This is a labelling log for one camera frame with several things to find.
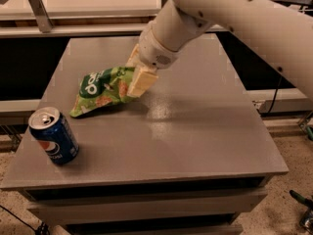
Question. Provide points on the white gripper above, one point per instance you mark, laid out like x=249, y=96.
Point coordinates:
x=154, y=52

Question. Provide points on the green rice chip bag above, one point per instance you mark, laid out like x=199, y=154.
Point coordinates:
x=101, y=89

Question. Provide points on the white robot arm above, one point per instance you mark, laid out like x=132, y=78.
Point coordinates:
x=280, y=36

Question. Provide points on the blue pepsi can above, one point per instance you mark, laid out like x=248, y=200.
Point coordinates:
x=51, y=130

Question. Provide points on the grey drawer cabinet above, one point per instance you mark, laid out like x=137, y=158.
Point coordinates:
x=186, y=158

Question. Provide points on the left metal shelf bracket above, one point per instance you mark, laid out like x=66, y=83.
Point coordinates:
x=43, y=21

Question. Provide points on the green handled tool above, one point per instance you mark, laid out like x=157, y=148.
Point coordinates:
x=306, y=220

